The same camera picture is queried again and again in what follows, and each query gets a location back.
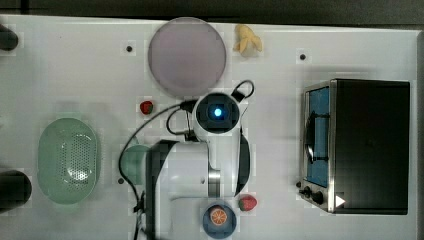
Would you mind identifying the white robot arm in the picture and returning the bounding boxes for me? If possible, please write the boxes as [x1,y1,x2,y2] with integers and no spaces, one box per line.
[145,90,251,240]

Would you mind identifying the green perforated strainer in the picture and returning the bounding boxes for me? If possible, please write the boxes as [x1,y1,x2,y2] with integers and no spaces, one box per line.
[37,118,98,205]

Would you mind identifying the small dark strawberry toy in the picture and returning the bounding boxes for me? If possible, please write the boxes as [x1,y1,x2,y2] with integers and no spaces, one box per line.
[139,101,154,115]

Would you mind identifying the grey round plate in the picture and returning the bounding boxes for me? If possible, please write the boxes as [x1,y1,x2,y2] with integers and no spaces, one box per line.
[148,17,227,98]

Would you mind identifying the yellow plush banana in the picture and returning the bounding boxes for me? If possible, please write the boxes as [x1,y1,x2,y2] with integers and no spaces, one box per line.
[233,24,263,54]

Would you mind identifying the red strawberry toy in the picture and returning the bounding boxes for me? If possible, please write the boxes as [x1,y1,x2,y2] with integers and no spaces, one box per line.
[238,195,257,212]

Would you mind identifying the orange slice toy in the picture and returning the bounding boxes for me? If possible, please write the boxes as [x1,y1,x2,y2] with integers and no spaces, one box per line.
[209,207,228,226]

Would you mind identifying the blue bowl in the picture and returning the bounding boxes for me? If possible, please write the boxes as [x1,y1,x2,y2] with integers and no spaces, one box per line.
[202,203,237,239]

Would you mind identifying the black toaster oven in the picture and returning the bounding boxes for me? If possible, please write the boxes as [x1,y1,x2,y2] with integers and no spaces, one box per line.
[296,78,410,215]

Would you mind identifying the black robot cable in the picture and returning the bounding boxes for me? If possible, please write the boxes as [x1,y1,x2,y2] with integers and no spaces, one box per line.
[118,79,256,240]

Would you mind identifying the black cylinder post upper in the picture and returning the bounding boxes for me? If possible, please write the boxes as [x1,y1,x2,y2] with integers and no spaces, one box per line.
[0,25,19,51]

